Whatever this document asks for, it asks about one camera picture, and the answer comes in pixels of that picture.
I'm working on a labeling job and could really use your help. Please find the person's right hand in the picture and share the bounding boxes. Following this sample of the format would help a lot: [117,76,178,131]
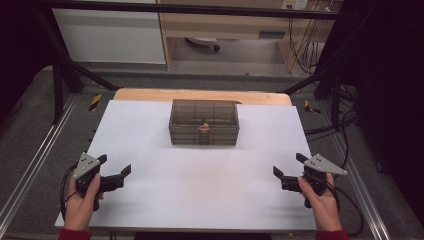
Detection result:
[297,173,344,233]

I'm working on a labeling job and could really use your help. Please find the white board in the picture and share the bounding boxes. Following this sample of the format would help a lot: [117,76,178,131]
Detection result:
[54,99,319,233]

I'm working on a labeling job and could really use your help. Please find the black metal frame bar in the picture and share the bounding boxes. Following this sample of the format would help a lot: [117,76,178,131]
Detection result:
[43,0,351,20]

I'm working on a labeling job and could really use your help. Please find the white cabinet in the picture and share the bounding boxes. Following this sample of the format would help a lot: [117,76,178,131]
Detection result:
[51,0,167,65]

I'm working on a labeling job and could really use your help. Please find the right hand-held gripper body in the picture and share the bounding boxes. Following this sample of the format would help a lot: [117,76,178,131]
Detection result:
[301,153,348,209]

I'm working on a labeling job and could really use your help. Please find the yellow black tape strip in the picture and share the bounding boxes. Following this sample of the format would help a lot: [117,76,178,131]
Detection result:
[88,93,103,113]
[303,99,321,115]

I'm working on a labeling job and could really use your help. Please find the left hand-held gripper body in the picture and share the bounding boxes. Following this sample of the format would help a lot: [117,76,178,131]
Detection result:
[73,152,102,212]

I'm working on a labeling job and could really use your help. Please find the white wall socket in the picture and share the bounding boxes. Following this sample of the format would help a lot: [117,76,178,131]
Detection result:
[281,0,309,10]

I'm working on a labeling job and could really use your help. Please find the black floor cables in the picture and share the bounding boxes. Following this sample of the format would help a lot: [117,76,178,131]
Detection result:
[304,109,358,138]

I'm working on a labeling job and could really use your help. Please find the office chair base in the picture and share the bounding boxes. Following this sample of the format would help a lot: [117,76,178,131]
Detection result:
[184,36,221,53]

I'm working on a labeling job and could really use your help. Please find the person's left hand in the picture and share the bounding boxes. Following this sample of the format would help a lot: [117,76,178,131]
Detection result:
[63,173,105,232]

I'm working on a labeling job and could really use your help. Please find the light wooden desk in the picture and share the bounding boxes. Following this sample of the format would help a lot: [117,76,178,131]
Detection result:
[156,0,344,73]

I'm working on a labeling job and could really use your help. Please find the aluminium rail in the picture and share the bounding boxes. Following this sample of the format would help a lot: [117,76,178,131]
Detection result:
[328,129,392,240]
[0,94,80,231]

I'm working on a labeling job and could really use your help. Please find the black metal frame leg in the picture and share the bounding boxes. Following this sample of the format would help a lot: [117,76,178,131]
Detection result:
[36,9,120,125]
[283,49,344,132]

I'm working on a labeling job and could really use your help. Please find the wooden table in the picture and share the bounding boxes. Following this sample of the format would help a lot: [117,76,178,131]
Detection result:
[113,88,293,107]

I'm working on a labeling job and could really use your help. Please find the bundle of hanging cables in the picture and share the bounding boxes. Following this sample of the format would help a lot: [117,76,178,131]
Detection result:
[287,16,322,75]

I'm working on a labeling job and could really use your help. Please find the black curtain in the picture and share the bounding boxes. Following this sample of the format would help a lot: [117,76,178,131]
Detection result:
[319,0,424,228]
[0,0,54,124]

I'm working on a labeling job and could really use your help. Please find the left hand-held gripper black cable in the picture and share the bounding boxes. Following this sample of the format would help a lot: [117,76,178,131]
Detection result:
[59,163,80,215]

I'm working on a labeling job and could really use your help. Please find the smoky transparent drawer box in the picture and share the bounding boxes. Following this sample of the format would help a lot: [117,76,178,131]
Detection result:
[168,98,240,146]

